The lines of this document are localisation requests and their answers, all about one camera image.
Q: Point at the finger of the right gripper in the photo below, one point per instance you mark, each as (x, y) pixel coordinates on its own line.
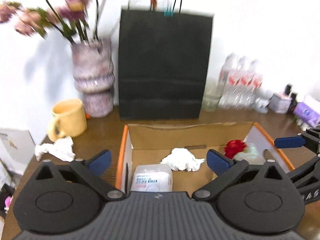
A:
(290, 142)

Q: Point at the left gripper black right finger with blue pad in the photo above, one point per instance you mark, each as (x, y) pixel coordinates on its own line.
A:
(257, 199)

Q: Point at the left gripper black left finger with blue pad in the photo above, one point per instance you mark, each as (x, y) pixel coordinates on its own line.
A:
(59, 199)

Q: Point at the purple tissue pack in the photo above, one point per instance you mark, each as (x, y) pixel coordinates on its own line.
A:
(306, 114)

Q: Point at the clear plastic wrapper in box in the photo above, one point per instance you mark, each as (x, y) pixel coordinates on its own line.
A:
(251, 155)

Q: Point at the stack of cards tin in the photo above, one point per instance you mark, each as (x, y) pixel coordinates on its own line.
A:
(279, 103)

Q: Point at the white robot figurine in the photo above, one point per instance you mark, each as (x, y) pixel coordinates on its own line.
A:
(261, 105)

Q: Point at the black small bottle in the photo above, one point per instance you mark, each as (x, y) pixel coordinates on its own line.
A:
(293, 98)

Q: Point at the crumpled white tissue on table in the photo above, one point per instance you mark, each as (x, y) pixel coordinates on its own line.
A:
(61, 149)

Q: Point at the red rose decoration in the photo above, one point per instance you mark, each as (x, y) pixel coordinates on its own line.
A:
(233, 147)

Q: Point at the water bottle right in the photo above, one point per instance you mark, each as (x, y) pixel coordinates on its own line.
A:
(252, 81)

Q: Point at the water bottle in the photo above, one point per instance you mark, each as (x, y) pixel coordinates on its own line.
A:
(236, 79)
(223, 77)
(252, 81)

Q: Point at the white carton box left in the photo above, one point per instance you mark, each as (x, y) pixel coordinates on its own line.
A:
(17, 150)

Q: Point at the water bottle middle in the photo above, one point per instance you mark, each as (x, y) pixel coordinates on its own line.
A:
(236, 79)

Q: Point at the water bottle left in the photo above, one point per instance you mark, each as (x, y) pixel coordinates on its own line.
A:
(223, 77)

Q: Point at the yellow mug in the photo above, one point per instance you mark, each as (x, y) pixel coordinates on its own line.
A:
(68, 120)

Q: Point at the wet wipes pack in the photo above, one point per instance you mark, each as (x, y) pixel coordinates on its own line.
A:
(152, 178)

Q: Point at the crumpled white tissue in box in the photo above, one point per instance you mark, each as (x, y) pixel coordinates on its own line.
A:
(181, 159)

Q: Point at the glass jar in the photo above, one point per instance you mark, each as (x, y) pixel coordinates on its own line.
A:
(212, 94)

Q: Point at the red cardboard box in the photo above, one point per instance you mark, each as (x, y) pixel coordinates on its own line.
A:
(147, 145)

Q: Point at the purple ceramic vase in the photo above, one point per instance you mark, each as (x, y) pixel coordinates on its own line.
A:
(93, 73)

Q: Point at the black paper bag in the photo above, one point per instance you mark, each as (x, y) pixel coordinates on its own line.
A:
(162, 63)

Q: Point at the teal binder clip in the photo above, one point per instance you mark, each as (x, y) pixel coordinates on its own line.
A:
(168, 12)

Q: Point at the dried pink roses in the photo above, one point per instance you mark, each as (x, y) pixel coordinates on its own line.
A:
(68, 20)

